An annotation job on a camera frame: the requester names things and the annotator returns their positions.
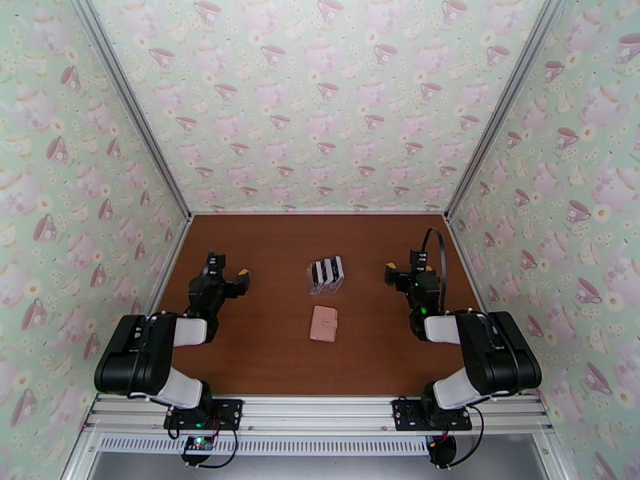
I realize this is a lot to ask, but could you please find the clear acrylic tiered card stand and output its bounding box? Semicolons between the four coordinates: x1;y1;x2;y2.
306;254;347;296

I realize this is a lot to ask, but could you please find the pink card holder wallet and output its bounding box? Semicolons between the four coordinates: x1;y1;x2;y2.
309;305;339;343

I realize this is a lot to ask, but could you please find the aluminium back edge strip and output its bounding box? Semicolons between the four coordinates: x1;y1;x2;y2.
191;210;447;218

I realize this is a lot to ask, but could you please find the small circuit board green LED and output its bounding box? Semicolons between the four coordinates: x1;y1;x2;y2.
182;435;217;457

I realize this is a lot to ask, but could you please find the aluminium table edge rail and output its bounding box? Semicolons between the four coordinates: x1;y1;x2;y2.
150;215;195;317
445;215;489;314

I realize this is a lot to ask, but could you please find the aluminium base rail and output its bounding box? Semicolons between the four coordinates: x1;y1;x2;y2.
82;392;557;437

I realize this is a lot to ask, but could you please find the black circuit board cable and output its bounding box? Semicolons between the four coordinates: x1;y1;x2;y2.
197;427;238;470

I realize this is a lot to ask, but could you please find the black base cable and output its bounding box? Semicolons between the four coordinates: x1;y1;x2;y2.
452;406;485;467

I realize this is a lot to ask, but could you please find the perforated metal cable tray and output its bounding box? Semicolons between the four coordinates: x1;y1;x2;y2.
97;434;435;458

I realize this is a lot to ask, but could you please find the aluminium frame post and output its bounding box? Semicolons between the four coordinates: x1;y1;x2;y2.
443;0;574;221
67;0;194;221

